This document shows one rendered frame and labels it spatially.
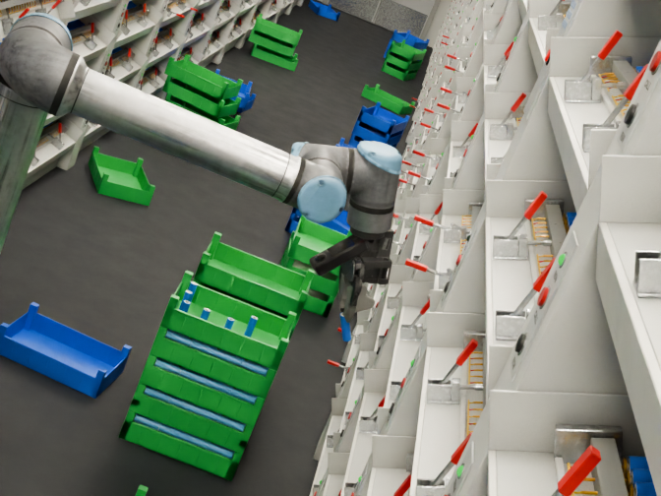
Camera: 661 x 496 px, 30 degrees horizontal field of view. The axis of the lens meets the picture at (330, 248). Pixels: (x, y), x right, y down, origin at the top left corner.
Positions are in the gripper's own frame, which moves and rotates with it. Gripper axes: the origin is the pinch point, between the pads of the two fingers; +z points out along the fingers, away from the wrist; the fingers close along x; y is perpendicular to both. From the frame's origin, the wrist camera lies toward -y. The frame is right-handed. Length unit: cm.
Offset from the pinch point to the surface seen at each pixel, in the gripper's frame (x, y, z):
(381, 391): -15.2, 4.4, 9.4
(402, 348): -34.8, -2.5, -12.3
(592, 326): -138, -39, -77
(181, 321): 42, -23, 25
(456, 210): -14.1, 13.6, -30.0
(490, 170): -66, -10, -60
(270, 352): 33.1, -3.0, 29.0
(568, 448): -141, -40, -68
